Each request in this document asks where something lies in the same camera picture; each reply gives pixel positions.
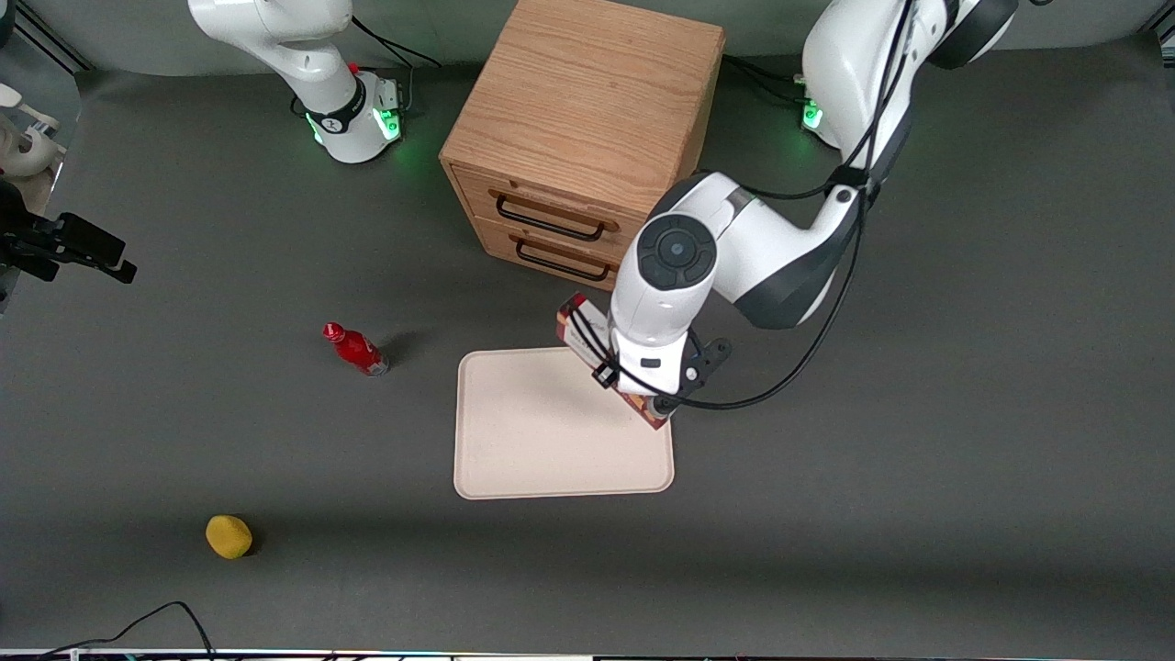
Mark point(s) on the yellow sponge ball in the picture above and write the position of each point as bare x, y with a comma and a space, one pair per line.
229, 537

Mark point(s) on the cream plastic tray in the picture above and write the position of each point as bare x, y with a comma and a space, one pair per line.
532, 431

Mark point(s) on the wooden two-drawer cabinet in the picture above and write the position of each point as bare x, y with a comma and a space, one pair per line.
587, 92

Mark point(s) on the black metal frame rail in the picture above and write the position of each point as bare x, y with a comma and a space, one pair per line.
55, 39

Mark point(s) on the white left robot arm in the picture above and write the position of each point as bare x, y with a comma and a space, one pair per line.
670, 308

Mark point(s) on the wooden drawer front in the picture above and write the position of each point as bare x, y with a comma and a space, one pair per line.
569, 197
496, 240

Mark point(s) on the red cookie box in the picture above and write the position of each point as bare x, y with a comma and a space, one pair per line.
565, 321

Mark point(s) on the grey arm base connector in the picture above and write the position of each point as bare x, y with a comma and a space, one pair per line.
387, 94

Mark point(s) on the white curved object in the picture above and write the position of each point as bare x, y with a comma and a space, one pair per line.
27, 151

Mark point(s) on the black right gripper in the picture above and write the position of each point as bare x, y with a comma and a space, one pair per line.
35, 240

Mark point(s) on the red soda bottle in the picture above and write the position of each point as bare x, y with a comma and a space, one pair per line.
356, 351

